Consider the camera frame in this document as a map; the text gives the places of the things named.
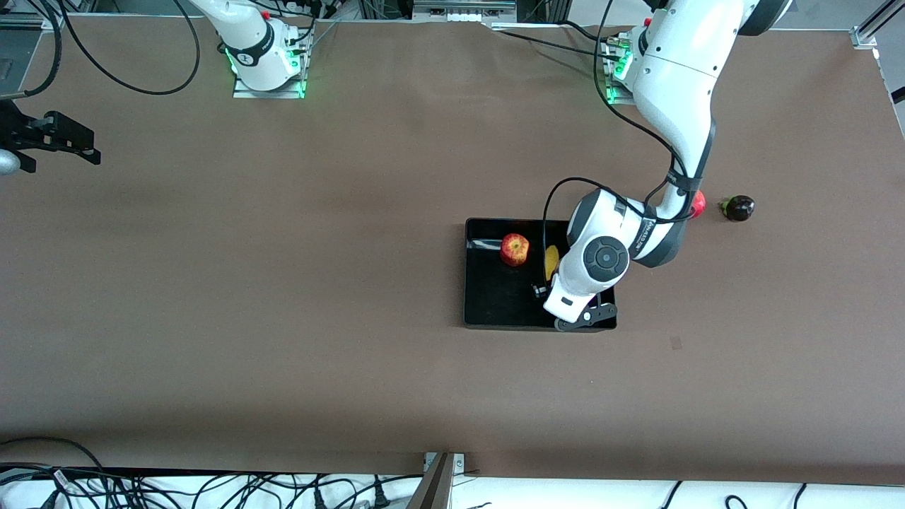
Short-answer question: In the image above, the black plastic box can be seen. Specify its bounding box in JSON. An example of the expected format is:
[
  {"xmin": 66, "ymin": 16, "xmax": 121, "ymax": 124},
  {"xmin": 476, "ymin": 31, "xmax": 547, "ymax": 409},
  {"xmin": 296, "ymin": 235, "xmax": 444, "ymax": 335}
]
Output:
[{"xmin": 464, "ymin": 218, "xmax": 618, "ymax": 332}]

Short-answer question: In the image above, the red yellow apple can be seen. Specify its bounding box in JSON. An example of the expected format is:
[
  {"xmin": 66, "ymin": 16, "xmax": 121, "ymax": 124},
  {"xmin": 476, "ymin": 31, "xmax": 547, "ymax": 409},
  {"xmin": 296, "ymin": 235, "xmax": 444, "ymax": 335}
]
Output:
[{"xmin": 500, "ymin": 233, "xmax": 530, "ymax": 267}]

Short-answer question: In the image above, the dark purple eggplant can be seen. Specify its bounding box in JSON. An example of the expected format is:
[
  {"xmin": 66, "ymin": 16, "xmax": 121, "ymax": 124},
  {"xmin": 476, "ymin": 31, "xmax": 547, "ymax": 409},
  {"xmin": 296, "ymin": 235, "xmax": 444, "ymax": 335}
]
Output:
[{"xmin": 719, "ymin": 194, "xmax": 756, "ymax": 223}]

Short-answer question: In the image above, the grey metal beam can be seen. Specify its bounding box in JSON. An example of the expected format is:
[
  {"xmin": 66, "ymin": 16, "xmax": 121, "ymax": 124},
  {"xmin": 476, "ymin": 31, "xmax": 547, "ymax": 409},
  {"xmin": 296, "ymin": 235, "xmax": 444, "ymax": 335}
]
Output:
[{"xmin": 405, "ymin": 452, "xmax": 457, "ymax": 509}]

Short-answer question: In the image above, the long looping black cable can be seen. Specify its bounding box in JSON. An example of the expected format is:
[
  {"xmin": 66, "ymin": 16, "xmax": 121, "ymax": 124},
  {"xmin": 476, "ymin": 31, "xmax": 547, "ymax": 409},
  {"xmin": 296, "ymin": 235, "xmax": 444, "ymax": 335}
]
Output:
[{"xmin": 60, "ymin": 0, "xmax": 204, "ymax": 96}]

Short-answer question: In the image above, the silver metal bracket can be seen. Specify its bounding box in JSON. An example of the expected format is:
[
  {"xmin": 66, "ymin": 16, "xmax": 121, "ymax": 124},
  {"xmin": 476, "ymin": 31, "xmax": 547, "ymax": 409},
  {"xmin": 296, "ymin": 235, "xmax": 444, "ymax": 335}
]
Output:
[{"xmin": 423, "ymin": 451, "xmax": 467, "ymax": 474}]

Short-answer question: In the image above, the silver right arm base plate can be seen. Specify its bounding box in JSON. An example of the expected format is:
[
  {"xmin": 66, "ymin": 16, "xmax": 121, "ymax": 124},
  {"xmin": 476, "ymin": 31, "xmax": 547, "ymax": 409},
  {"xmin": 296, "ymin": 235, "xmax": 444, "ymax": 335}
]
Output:
[{"xmin": 233, "ymin": 28, "xmax": 307, "ymax": 99}]

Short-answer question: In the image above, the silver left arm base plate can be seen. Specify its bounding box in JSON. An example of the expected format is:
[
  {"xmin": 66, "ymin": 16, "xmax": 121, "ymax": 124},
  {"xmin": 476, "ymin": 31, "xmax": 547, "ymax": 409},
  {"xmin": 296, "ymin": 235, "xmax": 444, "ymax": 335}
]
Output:
[{"xmin": 603, "ymin": 35, "xmax": 641, "ymax": 107}]

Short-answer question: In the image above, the aluminium profile with bracket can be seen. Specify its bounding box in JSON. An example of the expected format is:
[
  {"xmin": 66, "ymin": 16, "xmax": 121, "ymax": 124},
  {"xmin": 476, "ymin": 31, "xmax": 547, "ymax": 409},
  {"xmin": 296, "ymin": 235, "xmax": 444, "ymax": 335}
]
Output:
[{"xmin": 851, "ymin": 0, "xmax": 905, "ymax": 50}]

